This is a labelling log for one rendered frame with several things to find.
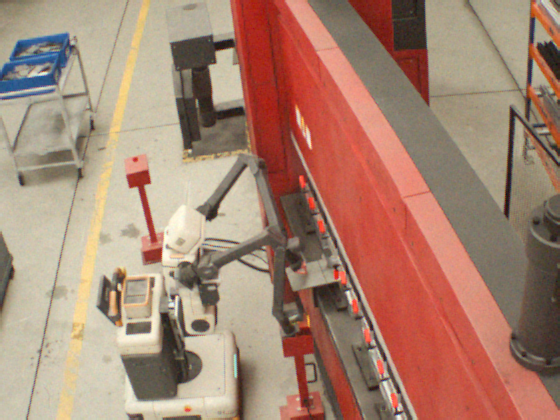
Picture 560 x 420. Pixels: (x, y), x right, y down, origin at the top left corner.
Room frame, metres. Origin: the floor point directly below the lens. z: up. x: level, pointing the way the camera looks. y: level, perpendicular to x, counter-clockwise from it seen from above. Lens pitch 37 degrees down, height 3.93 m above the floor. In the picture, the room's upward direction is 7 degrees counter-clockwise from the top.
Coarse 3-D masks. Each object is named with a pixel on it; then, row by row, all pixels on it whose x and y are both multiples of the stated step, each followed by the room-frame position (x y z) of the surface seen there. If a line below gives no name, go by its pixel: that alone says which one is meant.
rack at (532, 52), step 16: (544, 16) 5.08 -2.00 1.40; (528, 64) 5.32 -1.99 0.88; (544, 64) 5.00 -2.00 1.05; (528, 80) 5.30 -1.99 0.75; (528, 96) 5.29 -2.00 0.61; (528, 112) 5.30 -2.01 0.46; (544, 112) 4.91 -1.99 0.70; (528, 144) 5.29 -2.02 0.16; (528, 160) 5.28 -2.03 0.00; (544, 160) 4.81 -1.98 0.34
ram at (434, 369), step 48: (288, 48) 3.86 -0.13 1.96; (288, 96) 4.02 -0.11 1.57; (336, 144) 3.00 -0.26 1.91; (336, 192) 3.08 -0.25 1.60; (384, 240) 2.36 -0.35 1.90; (384, 288) 2.37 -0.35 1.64; (432, 288) 1.91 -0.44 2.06; (384, 336) 2.38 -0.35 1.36; (432, 336) 1.83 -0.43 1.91; (432, 384) 1.81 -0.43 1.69; (480, 384) 1.48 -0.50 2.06
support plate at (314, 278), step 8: (312, 264) 3.29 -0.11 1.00; (320, 264) 3.29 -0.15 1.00; (288, 272) 3.26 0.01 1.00; (304, 272) 3.24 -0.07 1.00; (312, 272) 3.23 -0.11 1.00; (320, 272) 3.23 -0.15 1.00; (328, 272) 3.22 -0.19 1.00; (296, 280) 3.19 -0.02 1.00; (304, 280) 3.18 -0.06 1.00; (312, 280) 3.17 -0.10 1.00; (320, 280) 3.17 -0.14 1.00; (328, 280) 3.16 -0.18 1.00; (336, 280) 3.15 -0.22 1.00; (296, 288) 3.13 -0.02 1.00; (304, 288) 3.13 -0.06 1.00
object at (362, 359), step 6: (354, 348) 2.75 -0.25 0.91; (354, 354) 2.72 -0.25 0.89; (360, 354) 2.71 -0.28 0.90; (366, 354) 2.70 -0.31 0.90; (360, 360) 2.67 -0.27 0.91; (366, 360) 2.66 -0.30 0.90; (360, 366) 2.63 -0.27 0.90; (366, 366) 2.62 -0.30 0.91; (366, 372) 2.58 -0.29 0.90; (372, 372) 2.58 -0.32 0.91; (366, 378) 2.54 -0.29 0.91; (366, 384) 2.52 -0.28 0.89; (372, 384) 2.50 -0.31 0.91; (378, 384) 2.50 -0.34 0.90
